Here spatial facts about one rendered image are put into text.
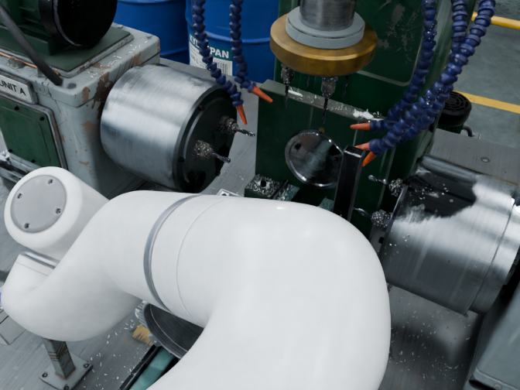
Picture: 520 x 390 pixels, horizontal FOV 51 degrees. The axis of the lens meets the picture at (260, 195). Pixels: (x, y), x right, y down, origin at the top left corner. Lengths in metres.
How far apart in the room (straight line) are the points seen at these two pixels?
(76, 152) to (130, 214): 0.84
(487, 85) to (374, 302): 3.49
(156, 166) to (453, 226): 0.57
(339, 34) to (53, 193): 0.53
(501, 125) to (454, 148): 1.72
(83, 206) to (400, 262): 0.57
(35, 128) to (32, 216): 0.72
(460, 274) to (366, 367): 0.69
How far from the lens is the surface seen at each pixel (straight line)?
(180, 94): 1.09
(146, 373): 0.96
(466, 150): 1.68
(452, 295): 0.97
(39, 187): 0.58
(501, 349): 1.02
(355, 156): 0.82
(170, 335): 0.94
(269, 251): 0.27
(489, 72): 3.89
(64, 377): 1.11
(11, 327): 0.89
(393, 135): 0.86
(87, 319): 0.52
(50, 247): 0.56
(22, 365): 1.16
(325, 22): 0.90
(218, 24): 2.53
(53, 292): 0.50
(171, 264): 0.34
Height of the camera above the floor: 1.75
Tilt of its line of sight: 43 degrees down
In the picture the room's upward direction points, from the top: 3 degrees clockwise
